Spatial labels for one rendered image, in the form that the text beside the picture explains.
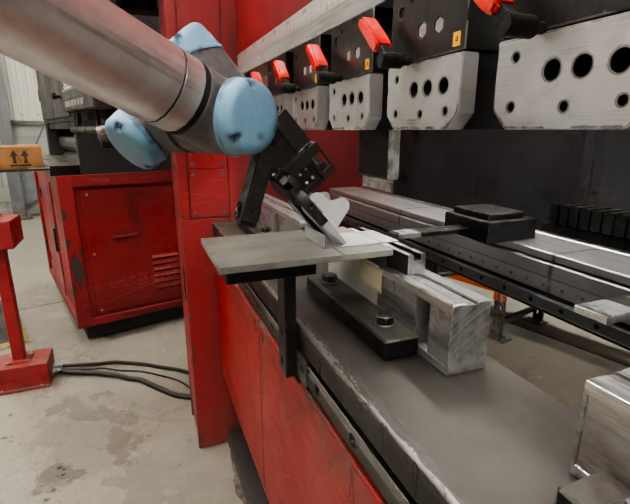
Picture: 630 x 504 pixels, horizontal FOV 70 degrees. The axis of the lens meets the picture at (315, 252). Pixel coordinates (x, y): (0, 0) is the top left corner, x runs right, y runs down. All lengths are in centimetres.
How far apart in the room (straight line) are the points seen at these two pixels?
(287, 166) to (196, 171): 89
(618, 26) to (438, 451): 38
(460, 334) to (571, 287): 25
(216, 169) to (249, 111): 108
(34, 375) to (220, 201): 138
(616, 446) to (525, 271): 43
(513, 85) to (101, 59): 35
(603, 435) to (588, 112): 26
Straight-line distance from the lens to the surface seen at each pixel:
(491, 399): 58
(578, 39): 43
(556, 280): 80
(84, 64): 41
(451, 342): 59
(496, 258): 89
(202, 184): 153
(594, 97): 41
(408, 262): 66
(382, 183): 74
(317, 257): 64
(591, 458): 49
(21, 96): 743
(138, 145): 56
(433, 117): 55
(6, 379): 256
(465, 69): 53
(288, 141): 66
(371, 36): 62
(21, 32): 40
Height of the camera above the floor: 117
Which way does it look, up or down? 15 degrees down
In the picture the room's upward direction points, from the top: straight up
